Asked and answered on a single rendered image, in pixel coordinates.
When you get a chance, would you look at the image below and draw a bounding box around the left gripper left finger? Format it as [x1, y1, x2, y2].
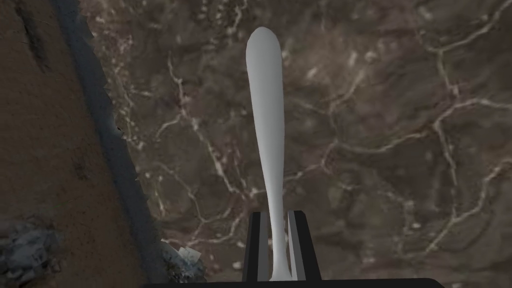
[241, 211, 272, 283]

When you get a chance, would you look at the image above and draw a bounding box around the white cutlery handle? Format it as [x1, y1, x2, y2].
[245, 26, 293, 282]

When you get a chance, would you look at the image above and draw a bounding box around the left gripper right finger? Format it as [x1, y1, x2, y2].
[287, 210, 323, 282]

